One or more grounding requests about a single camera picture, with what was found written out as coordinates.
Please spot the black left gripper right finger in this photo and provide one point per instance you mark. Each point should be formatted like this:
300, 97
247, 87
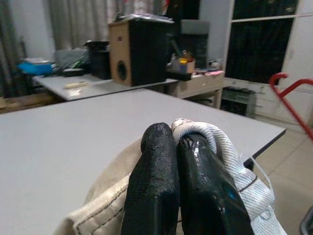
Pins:
203, 186

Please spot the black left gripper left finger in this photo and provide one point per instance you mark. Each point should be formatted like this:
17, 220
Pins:
154, 176

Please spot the beige trousers white lining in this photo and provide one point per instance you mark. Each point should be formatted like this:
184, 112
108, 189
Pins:
102, 203

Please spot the red hanger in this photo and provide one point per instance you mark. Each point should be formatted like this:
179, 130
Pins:
293, 114

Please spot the beige desk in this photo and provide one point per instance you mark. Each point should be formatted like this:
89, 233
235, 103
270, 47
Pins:
195, 85

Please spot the white low cabinet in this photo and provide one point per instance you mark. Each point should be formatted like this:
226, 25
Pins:
265, 105

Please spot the stationery holder box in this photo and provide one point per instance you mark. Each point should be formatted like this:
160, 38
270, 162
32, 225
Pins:
183, 64

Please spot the small beige stick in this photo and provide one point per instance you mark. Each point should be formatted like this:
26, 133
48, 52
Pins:
74, 85

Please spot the black bin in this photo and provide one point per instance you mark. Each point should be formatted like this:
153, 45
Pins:
99, 63

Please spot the wooden speaker black front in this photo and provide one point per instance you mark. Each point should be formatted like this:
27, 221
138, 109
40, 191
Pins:
146, 49

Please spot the dark window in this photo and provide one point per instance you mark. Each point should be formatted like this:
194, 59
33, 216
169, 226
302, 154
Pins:
256, 49

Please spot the stack of papers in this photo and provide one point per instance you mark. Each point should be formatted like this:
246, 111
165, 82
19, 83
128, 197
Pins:
146, 17

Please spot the blue container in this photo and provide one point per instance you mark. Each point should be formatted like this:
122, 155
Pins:
34, 68

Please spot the beige curtain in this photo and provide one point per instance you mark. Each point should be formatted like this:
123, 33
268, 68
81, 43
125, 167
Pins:
73, 22

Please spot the grey metal chair frame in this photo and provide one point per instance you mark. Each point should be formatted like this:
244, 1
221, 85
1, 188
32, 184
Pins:
306, 222

